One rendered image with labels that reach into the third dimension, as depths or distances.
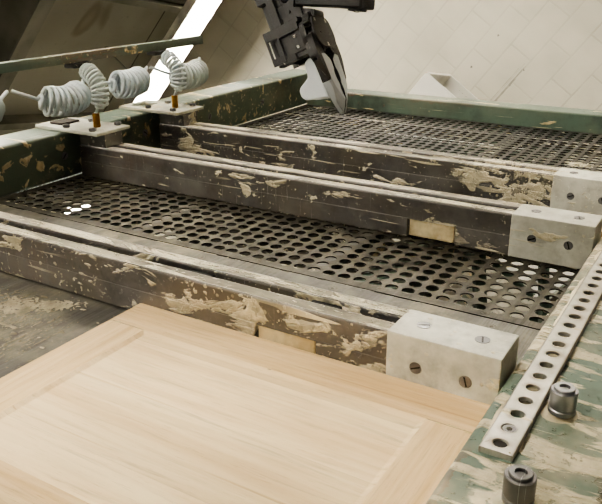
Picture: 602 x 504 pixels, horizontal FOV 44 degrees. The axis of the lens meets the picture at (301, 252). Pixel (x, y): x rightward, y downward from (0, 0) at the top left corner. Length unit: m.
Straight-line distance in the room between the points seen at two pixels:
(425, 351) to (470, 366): 0.05
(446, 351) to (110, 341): 0.40
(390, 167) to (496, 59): 4.52
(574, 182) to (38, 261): 0.92
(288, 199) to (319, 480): 0.77
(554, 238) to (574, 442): 0.54
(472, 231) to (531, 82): 4.79
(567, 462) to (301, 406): 0.26
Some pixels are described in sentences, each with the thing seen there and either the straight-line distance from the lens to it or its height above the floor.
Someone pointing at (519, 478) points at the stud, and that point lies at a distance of 0.60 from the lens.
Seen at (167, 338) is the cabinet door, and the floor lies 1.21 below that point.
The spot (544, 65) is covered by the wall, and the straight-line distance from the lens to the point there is 5.98.
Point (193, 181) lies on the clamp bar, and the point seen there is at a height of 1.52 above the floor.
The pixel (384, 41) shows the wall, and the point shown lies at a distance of 6.27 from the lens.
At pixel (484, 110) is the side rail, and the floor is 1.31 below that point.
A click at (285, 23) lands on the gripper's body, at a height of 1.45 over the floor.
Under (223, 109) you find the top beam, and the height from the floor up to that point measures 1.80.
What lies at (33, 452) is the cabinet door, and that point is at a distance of 0.76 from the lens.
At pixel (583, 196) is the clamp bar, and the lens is 1.43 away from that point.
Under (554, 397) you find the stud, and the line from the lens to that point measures 0.72.
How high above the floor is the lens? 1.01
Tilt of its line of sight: 10 degrees up
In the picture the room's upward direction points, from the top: 45 degrees counter-clockwise
